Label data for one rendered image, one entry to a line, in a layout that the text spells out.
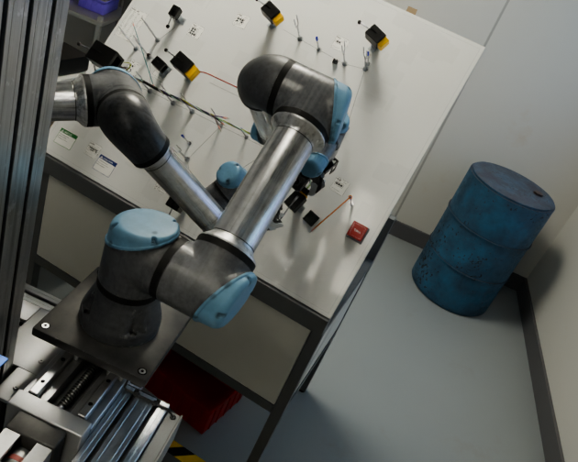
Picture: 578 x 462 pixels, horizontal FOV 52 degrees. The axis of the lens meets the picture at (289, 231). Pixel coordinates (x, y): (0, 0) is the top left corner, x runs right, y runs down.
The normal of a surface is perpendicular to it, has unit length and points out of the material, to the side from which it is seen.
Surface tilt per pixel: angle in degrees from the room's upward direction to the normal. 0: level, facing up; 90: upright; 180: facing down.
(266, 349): 90
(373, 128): 55
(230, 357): 90
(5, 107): 90
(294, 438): 0
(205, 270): 40
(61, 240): 90
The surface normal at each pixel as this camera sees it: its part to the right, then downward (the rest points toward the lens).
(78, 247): -0.40, 0.36
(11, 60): 0.91, 0.41
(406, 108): -0.13, -0.18
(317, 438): 0.33, -0.80
